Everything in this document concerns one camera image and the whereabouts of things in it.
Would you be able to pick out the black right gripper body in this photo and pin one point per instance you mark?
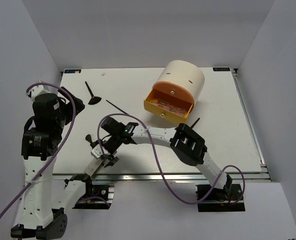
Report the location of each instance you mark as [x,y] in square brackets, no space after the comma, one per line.
[112,143]

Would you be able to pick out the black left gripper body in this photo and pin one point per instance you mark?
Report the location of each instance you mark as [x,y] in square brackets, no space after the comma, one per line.
[61,118]

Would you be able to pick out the silver rectangular makeup case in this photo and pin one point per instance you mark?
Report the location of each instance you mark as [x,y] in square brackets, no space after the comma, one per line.
[93,166]

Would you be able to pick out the yellow drawer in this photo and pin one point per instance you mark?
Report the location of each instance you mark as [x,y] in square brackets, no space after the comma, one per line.
[156,95]

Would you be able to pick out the peach top drawer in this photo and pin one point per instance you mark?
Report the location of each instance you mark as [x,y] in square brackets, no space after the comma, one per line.
[174,90]

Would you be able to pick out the cream round drawer organizer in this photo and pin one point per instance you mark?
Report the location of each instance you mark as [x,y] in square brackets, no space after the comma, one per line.
[184,74]

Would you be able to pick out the brown eyeshadow palette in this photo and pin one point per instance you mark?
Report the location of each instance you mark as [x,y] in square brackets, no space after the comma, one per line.
[160,103]

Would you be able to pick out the colourful glitter eyeshadow palette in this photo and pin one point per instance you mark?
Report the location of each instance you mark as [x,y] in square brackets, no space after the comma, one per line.
[178,111]

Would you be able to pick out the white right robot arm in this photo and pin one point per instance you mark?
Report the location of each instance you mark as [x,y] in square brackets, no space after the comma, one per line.
[188,146]

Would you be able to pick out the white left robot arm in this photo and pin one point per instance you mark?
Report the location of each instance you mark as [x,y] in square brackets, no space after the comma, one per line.
[42,140]

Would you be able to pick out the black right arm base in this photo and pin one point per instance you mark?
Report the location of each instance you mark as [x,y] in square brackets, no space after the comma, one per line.
[217,202]

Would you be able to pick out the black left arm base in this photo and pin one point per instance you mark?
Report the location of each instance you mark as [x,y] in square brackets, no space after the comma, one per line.
[86,195]

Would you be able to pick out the blue logo sticker left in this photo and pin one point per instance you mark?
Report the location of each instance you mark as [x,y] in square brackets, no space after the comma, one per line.
[72,71]

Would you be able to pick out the blue logo sticker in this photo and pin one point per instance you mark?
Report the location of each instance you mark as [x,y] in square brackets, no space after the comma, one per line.
[72,71]
[221,69]

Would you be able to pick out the black fan powder brush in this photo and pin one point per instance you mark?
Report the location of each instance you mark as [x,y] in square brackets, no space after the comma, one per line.
[94,99]

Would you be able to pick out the thin black eyeliner brush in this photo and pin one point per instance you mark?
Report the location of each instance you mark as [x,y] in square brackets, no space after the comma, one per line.
[119,110]

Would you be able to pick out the blue logo sticker right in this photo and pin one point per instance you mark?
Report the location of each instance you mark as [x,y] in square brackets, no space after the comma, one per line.
[221,69]

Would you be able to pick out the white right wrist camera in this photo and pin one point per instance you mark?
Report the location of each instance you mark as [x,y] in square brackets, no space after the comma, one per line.
[96,152]

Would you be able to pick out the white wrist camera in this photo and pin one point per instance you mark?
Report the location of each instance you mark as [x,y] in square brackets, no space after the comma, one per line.
[37,90]
[96,152]

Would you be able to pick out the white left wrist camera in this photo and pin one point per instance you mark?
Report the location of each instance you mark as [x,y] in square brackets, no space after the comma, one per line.
[37,90]

